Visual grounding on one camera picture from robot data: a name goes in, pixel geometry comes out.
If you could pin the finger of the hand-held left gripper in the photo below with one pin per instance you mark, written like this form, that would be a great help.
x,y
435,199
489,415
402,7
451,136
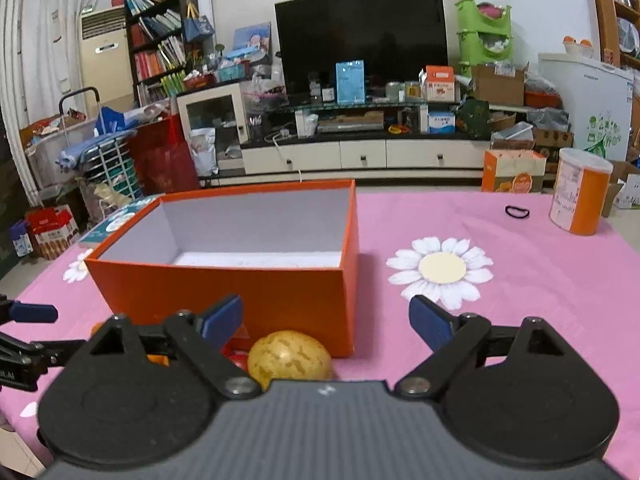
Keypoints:
x,y
50,350
32,312

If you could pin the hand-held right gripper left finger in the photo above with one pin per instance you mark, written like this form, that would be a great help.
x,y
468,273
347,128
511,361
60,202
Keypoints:
x,y
222,320

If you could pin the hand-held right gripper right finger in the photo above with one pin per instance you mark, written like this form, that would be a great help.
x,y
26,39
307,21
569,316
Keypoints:
x,y
430,322

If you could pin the red tomato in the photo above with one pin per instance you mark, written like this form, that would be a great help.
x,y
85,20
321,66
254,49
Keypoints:
x,y
241,360

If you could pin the orange cardboard box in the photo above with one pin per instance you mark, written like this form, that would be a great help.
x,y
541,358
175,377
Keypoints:
x,y
290,300

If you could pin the yellow melon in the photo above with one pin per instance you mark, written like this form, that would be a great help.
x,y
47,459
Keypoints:
x,y
290,357

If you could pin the small blue carton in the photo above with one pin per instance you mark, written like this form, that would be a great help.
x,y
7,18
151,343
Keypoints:
x,y
21,240

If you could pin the pink floral tablecloth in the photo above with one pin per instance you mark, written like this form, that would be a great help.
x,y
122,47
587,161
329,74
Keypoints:
x,y
500,280

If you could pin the red white carton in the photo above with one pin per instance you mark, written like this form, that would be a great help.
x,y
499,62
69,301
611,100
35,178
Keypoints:
x,y
52,232

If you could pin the teal book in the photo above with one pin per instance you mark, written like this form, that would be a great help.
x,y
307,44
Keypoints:
x,y
120,220

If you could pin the white storage bin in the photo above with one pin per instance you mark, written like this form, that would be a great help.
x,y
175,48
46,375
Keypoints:
x,y
50,155

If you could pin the red gift bag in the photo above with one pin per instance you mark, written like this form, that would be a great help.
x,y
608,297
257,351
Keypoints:
x,y
170,170
160,130

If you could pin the orange paper gift bag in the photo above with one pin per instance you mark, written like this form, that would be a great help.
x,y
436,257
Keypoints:
x,y
515,180

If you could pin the blue folded cloth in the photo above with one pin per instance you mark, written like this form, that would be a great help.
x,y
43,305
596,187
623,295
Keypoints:
x,y
85,152

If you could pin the white pouch bag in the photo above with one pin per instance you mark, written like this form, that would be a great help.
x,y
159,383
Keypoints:
x,y
205,152

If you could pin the white television cabinet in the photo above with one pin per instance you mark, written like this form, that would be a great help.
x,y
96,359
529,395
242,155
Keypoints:
x,y
310,155

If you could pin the orange white canister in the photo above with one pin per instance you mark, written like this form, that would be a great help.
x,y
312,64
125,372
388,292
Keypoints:
x,y
580,195

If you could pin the blue white box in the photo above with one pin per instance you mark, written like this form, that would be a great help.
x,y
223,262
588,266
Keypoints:
x,y
442,122

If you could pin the dark green bag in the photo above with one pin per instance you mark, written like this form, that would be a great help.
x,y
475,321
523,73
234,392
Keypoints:
x,y
475,120

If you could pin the blue shopping bag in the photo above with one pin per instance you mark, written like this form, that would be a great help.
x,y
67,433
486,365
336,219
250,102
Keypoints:
x,y
112,120

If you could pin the white glass door cabinet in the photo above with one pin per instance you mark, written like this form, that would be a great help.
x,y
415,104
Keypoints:
x,y
240,110

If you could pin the orange white carton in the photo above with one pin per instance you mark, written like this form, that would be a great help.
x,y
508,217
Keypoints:
x,y
440,87

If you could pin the brown cardboard box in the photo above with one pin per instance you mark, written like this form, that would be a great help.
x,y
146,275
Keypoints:
x,y
500,87

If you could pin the blue card sign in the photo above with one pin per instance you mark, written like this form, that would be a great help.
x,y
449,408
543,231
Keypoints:
x,y
350,82

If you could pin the beige standing air conditioner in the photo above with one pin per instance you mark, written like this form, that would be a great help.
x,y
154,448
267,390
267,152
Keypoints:
x,y
107,70

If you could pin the black bookshelf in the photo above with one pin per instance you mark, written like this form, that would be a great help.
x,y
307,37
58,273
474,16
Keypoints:
x,y
150,60

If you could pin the white refrigerator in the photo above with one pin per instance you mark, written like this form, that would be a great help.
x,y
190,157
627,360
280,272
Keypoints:
x,y
595,105

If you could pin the white curtain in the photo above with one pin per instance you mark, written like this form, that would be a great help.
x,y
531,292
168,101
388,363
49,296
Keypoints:
x,y
40,35

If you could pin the green plastic storage rack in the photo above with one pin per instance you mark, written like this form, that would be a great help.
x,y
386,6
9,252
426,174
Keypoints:
x,y
467,45

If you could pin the blue picture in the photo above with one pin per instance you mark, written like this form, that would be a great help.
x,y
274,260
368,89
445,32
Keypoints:
x,y
252,35

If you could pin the blue tote bag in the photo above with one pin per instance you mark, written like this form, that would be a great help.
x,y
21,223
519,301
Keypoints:
x,y
198,29

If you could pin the black television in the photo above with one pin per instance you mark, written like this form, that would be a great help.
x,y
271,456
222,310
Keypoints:
x,y
360,25

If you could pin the white bowl of oranges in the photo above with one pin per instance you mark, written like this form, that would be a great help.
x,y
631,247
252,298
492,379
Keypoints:
x,y
577,50

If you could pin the wooden shelf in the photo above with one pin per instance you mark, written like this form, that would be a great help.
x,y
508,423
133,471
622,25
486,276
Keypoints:
x,y
600,10

